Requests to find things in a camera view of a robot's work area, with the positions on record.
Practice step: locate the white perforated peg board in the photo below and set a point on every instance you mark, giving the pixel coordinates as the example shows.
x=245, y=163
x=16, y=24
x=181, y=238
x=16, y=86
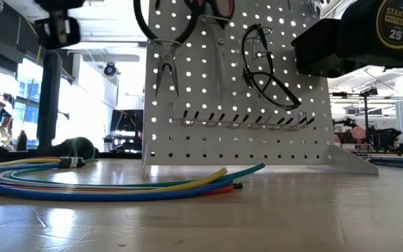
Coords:
x=222, y=147

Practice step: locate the clear black-framed safety glasses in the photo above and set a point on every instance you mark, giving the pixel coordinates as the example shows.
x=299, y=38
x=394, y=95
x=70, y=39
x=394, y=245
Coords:
x=275, y=98

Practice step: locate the steel combination wrench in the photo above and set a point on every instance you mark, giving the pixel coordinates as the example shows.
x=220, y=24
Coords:
x=318, y=7

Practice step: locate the yellow black tape measure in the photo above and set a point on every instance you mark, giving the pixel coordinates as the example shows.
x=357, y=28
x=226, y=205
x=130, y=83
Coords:
x=380, y=35

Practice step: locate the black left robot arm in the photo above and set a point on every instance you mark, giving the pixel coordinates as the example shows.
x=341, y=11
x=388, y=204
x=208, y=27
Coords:
x=59, y=3

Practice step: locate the white ceiling light tube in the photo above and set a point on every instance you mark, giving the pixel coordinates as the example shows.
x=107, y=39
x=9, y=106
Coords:
x=110, y=44

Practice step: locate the black monitor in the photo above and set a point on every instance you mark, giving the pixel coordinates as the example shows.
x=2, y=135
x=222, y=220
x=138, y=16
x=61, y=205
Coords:
x=124, y=120

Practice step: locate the dark bottle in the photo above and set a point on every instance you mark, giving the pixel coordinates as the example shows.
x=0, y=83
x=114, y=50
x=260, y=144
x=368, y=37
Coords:
x=21, y=141

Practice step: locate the black plastic bin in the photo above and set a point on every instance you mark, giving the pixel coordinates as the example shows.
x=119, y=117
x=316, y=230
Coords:
x=313, y=52

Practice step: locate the background black robot arms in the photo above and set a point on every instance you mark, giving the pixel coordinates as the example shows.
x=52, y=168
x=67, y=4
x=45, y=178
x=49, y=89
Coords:
x=385, y=136

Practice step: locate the round blue-lit camera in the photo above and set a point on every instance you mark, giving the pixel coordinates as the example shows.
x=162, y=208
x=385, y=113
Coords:
x=110, y=69

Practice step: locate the black upright post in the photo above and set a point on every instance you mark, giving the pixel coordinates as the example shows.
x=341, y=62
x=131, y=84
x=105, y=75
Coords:
x=49, y=105

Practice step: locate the black camera stand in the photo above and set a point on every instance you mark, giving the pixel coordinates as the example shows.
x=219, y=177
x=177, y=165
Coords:
x=366, y=112

